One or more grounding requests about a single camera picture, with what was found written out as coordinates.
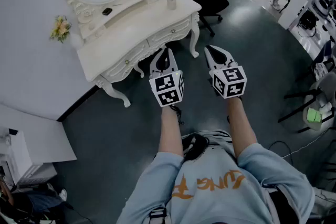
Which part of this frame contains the white low cabinet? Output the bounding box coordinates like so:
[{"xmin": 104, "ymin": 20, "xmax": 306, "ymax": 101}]
[{"xmin": 0, "ymin": 127, "xmax": 57, "ymax": 187}]

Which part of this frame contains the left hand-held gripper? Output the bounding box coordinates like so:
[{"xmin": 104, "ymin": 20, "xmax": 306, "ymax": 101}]
[{"xmin": 149, "ymin": 47, "xmax": 184, "ymax": 108}]

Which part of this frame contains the white floor cable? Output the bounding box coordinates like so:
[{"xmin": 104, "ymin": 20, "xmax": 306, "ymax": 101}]
[{"xmin": 281, "ymin": 127, "xmax": 336, "ymax": 159}]

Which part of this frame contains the white dressing table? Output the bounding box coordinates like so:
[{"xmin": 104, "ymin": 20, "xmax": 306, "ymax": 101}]
[{"xmin": 68, "ymin": 0, "xmax": 202, "ymax": 108}]

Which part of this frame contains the light blue sweatshirt orange print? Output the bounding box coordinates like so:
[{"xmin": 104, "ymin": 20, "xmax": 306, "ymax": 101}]
[{"xmin": 115, "ymin": 130, "xmax": 316, "ymax": 224}]

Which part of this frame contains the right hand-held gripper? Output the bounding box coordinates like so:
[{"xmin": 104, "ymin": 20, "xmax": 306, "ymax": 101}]
[{"xmin": 205, "ymin": 45, "xmax": 248, "ymax": 99}]

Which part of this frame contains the green cloth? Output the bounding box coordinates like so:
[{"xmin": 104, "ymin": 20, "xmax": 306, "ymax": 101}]
[{"xmin": 306, "ymin": 108, "xmax": 323, "ymax": 124}]

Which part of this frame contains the person's left forearm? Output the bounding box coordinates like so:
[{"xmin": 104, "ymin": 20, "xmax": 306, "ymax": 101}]
[{"xmin": 158, "ymin": 104, "xmax": 184, "ymax": 157}]

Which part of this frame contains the yellow flower bouquet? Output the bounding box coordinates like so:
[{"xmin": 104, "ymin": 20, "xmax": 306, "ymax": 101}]
[{"xmin": 49, "ymin": 15, "xmax": 72, "ymax": 44}]

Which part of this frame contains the black chest strap buckle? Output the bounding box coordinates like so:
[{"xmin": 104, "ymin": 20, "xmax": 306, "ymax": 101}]
[{"xmin": 149, "ymin": 207, "xmax": 169, "ymax": 224}]

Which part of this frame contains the person's right forearm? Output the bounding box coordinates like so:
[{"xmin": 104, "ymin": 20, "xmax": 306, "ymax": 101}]
[{"xmin": 226, "ymin": 96, "xmax": 258, "ymax": 159}]

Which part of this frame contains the black floor cable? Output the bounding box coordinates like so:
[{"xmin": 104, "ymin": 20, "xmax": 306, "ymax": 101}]
[{"xmin": 267, "ymin": 140, "xmax": 293, "ymax": 165}]

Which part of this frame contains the black legged stool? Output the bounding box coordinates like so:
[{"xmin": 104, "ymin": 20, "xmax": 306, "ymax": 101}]
[{"xmin": 277, "ymin": 78, "xmax": 336, "ymax": 134}]

